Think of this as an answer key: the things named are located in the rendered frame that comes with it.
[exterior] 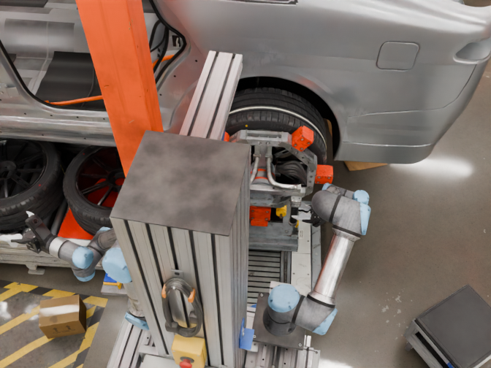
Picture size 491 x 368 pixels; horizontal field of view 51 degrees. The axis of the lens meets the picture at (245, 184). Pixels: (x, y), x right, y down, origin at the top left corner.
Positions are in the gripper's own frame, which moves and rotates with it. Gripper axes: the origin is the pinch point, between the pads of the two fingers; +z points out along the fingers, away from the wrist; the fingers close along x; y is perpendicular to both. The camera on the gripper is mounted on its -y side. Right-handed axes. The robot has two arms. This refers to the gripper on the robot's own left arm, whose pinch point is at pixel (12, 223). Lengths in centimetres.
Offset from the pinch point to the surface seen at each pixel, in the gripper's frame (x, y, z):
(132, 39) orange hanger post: 39, -69, -36
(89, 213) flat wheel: 61, 65, 21
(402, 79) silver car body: 132, -28, -116
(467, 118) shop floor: 295, 85, -166
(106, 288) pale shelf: 29, 75, -11
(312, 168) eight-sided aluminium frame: 103, 16, -90
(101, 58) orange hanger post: 36, -61, -25
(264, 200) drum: 83, 29, -74
